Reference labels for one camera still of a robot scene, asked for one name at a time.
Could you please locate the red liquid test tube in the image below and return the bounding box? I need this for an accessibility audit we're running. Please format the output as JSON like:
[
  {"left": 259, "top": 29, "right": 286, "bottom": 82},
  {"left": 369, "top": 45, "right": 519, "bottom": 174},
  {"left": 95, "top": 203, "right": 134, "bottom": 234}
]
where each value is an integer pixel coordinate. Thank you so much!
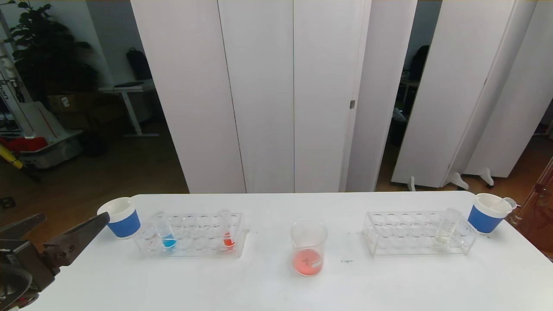
[{"left": 217, "top": 209, "right": 236, "bottom": 250}]

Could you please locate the clear plastic test tube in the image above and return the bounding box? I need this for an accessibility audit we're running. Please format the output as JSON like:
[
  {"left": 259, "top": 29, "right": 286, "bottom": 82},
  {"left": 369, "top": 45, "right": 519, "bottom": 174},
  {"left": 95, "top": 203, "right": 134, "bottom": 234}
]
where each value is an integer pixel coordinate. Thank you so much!
[{"left": 488, "top": 197, "right": 518, "bottom": 213}]

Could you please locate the clear glass beaker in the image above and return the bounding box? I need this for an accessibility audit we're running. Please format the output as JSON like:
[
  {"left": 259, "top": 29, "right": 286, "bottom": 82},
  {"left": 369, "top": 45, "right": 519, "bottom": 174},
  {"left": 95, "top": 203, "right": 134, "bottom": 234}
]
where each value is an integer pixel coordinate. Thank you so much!
[{"left": 290, "top": 219, "right": 329, "bottom": 277}]

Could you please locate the yellow liquid test tube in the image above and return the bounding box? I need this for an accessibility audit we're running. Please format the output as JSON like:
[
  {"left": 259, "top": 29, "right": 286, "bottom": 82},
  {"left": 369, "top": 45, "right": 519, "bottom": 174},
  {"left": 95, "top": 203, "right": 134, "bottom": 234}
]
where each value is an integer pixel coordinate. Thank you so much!
[{"left": 433, "top": 208, "right": 461, "bottom": 251}]

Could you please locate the clear acrylic test tube rack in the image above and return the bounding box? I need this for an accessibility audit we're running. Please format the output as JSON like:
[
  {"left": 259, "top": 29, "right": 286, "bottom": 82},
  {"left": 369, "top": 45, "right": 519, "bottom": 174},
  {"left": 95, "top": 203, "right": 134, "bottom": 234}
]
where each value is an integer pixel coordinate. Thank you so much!
[
  {"left": 362, "top": 210, "right": 478, "bottom": 257},
  {"left": 134, "top": 212, "right": 250, "bottom": 258}
]

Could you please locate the dark green potted plant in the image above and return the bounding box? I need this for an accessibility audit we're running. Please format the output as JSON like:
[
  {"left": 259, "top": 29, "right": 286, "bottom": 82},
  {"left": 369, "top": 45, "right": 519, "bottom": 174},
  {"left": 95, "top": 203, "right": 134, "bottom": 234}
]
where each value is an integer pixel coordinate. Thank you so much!
[{"left": 2, "top": 0, "right": 98, "bottom": 104}]

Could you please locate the clear tube frame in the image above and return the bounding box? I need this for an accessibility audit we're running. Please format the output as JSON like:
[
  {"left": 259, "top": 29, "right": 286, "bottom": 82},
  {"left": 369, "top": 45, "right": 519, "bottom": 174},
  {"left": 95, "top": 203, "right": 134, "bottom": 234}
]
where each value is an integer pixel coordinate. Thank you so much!
[{"left": 510, "top": 156, "right": 553, "bottom": 225}]

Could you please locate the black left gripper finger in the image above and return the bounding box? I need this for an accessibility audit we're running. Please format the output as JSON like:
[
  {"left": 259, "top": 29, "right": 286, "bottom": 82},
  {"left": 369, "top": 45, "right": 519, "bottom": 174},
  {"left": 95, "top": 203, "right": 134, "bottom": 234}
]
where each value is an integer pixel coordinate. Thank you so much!
[
  {"left": 41, "top": 211, "right": 110, "bottom": 275},
  {"left": 0, "top": 213, "right": 47, "bottom": 240}
]

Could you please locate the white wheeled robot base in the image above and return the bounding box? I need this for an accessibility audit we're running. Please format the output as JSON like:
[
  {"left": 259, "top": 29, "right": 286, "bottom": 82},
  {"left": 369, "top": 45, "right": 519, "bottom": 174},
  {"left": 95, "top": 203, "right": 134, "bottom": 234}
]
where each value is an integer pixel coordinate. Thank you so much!
[{"left": 0, "top": 41, "right": 83, "bottom": 170}]

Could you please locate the white standing desk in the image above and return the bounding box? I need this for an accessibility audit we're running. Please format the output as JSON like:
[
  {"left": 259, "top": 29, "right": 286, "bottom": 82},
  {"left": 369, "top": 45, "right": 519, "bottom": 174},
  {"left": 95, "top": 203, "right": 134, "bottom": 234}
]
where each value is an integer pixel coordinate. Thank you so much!
[{"left": 99, "top": 82, "right": 159, "bottom": 138}]

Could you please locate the blue white paper cup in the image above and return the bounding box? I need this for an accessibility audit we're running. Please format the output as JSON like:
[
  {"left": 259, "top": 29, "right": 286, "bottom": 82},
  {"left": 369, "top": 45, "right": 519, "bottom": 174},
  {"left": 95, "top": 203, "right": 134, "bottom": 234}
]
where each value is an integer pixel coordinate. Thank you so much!
[
  {"left": 97, "top": 197, "right": 141, "bottom": 239},
  {"left": 467, "top": 193, "right": 513, "bottom": 234}
]

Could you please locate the white folding partition screen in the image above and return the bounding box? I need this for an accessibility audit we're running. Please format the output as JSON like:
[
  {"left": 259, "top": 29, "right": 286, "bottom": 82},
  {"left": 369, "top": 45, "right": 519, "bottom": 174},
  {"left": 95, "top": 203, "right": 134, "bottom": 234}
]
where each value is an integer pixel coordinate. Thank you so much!
[
  {"left": 391, "top": 0, "right": 553, "bottom": 190},
  {"left": 130, "top": 0, "right": 418, "bottom": 194}
]

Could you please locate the black office chair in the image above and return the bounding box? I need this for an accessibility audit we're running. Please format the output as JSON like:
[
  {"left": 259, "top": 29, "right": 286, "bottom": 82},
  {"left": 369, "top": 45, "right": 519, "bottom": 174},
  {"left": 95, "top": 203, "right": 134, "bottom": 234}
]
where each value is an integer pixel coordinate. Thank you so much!
[{"left": 400, "top": 45, "right": 431, "bottom": 87}]

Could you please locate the brown cardboard box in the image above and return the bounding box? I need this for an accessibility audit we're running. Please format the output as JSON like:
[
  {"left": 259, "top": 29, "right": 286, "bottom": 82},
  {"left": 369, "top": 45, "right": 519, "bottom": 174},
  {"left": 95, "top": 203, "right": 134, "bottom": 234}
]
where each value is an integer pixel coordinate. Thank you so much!
[{"left": 47, "top": 93, "right": 87, "bottom": 114}]

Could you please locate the black backpack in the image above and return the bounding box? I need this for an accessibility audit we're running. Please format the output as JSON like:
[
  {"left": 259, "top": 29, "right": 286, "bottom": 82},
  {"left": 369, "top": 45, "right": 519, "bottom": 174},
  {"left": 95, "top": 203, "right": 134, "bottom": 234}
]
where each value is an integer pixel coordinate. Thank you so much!
[{"left": 126, "top": 48, "right": 153, "bottom": 80}]

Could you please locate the yellow handled tool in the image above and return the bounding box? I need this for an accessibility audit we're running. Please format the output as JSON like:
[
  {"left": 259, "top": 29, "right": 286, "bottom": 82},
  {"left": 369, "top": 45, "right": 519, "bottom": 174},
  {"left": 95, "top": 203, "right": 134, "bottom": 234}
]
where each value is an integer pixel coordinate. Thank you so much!
[{"left": 0, "top": 144, "right": 23, "bottom": 169}]

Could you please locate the blue liquid test tube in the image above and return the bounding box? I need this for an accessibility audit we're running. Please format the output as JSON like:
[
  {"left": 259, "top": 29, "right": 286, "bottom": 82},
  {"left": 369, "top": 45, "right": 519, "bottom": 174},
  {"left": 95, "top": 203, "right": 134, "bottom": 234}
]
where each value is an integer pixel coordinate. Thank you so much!
[{"left": 152, "top": 211, "right": 178, "bottom": 250}]

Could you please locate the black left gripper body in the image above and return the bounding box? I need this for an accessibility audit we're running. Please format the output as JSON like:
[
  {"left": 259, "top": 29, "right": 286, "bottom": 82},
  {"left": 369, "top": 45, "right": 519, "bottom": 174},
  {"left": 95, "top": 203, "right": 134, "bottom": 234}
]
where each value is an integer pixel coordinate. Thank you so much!
[{"left": 0, "top": 239, "right": 55, "bottom": 311}]

